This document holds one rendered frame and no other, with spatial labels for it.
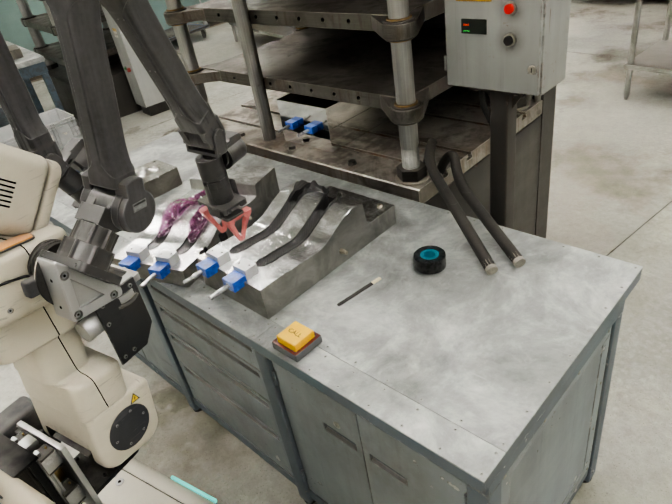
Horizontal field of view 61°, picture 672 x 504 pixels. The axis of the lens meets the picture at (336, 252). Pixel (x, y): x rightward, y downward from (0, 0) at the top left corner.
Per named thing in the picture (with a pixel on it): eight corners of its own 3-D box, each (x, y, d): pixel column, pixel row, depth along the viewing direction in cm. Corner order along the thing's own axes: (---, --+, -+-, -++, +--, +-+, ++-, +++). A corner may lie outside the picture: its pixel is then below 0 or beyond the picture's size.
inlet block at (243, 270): (219, 310, 131) (213, 292, 128) (206, 303, 134) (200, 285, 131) (261, 281, 138) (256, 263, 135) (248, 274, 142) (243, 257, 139)
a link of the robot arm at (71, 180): (42, 178, 134) (56, 181, 131) (58, 155, 136) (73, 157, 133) (64, 195, 139) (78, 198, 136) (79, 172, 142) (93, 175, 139)
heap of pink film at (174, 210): (198, 244, 159) (190, 220, 154) (151, 236, 166) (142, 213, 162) (248, 198, 177) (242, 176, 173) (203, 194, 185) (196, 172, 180)
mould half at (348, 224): (268, 319, 136) (255, 274, 128) (205, 284, 152) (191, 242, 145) (396, 223, 163) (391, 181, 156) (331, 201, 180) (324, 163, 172)
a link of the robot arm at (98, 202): (70, 226, 95) (94, 233, 93) (94, 171, 97) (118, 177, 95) (106, 243, 103) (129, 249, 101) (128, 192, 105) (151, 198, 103)
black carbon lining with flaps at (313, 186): (264, 275, 139) (256, 243, 134) (225, 256, 149) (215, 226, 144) (357, 211, 158) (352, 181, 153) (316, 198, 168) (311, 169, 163)
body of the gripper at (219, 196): (221, 194, 131) (212, 165, 127) (248, 204, 125) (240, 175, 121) (198, 207, 128) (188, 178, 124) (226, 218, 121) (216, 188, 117)
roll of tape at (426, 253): (433, 252, 148) (433, 241, 146) (452, 266, 142) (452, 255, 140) (408, 264, 146) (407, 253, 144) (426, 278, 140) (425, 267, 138)
